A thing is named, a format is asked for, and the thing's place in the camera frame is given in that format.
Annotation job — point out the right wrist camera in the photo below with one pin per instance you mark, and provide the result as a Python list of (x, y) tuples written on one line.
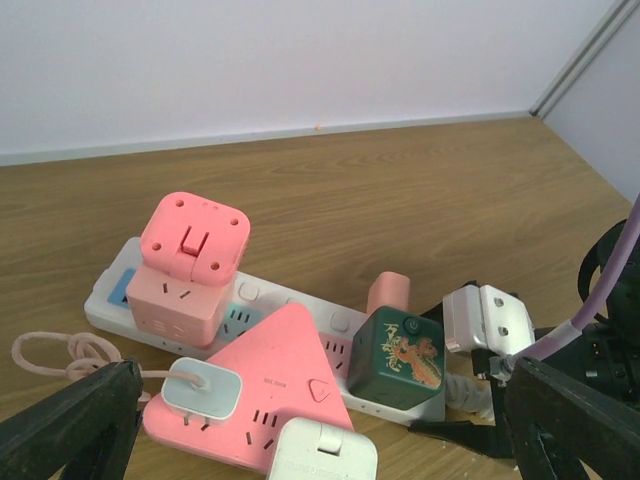
[(486, 318)]

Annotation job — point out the right aluminium frame post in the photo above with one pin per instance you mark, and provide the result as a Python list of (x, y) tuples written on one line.
[(588, 50)]

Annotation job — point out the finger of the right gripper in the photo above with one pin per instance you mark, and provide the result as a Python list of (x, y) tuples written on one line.
[(492, 441)]

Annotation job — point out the pink triangular socket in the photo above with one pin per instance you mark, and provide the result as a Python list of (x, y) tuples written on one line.
[(248, 439)]

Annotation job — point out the pink cube socket adapter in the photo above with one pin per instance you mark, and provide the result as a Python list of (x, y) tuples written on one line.
[(191, 249)]

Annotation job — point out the green dragon cube socket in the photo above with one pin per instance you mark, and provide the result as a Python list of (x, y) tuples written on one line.
[(397, 359)]

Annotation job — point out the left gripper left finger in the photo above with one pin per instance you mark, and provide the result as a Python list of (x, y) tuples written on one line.
[(85, 431)]

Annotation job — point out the small white usb charger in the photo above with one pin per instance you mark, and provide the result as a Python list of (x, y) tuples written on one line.
[(202, 390)]

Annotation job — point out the white power strip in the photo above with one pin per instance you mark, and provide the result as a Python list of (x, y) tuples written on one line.
[(267, 327)]

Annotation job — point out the white folding charger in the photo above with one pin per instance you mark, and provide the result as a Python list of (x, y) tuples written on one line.
[(310, 450)]

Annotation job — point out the pink plug adapter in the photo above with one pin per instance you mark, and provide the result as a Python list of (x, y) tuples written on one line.
[(389, 289)]

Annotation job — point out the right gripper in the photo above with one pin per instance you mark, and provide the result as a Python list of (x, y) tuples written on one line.
[(606, 355)]

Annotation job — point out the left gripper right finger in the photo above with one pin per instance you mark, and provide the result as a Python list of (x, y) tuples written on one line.
[(559, 425)]

